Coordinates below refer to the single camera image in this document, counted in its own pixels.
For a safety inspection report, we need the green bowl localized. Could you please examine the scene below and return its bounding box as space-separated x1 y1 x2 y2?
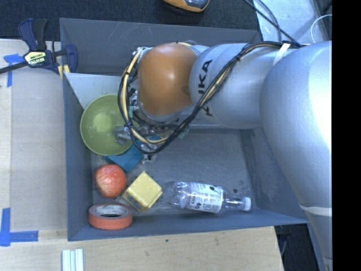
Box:
80 94 137 156

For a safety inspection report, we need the red apple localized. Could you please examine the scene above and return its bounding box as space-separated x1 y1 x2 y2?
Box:
94 164 127 199

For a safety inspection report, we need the yellow cube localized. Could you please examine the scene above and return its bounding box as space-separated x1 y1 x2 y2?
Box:
121 171 164 212

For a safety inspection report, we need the grey metal bin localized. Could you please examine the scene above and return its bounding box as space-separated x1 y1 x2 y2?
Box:
59 18 310 242

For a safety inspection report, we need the orange tape roll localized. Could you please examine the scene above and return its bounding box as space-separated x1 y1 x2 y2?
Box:
87 203 134 231

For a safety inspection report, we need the pale wood board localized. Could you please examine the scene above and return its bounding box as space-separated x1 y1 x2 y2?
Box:
10 69 69 233

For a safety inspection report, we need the clear plastic bottle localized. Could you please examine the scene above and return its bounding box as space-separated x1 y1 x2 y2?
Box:
168 180 252 215

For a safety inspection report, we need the black cylinder on white bracket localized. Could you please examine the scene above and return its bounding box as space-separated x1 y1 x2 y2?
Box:
142 145 157 163

